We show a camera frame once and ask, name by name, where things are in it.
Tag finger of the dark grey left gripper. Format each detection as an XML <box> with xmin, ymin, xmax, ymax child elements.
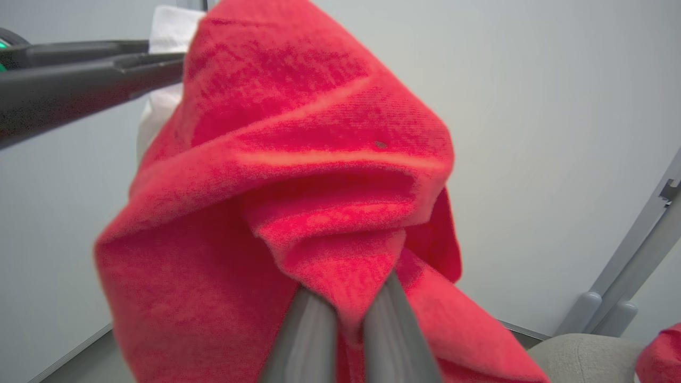
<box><xmin>0</xmin><ymin>39</ymin><xmax>151</xmax><ymax>73</ymax></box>
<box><xmin>0</xmin><ymin>52</ymin><xmax>185</xmax><ymax>151</ymax></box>

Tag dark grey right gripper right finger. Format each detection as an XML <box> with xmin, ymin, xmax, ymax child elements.
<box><xmin>363</xmin><ymin>270</ymin><xmax>443</xmax><ymax>383</ymax></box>

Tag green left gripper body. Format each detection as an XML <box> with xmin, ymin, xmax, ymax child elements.
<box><xmin>0</xmin><ymin>27</ymin><xmax>30</xmax><ymax>72</ymax></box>

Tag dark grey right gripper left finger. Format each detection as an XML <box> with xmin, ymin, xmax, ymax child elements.
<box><xmin>259</xmin><ymin>286</ymin><xmax>339</xmax><ymax>383</ymax></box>

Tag red and white striped jersey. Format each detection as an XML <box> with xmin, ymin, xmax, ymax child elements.
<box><xmin>94</xmin><ymin>0</ymin><xmax>551</xmax><ymax>383</ymax></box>

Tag red and white shorts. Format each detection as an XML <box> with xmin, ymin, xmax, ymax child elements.
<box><xmin>635</xmin><ymin>321</ymin><xmax>681</xmax><ymax>383</ymax></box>

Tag grey fabric sofa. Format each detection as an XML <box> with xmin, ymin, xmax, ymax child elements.
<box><xmin>527</xmin><ymin>334</ymin><xmax>647</xmax><ymax>383</ymax></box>

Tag grey partition bottom rail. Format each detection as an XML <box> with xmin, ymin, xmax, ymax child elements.
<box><xmin>497</xmin><ymin>318</ymin><xmax>553</xmax><ymax>342</ymax></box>

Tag grey partition post with brackets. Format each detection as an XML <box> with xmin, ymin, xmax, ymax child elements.
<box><xmin>553</xmin><ymin>148</ymin><xmax>681</xmax><ymax>339</ymax></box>

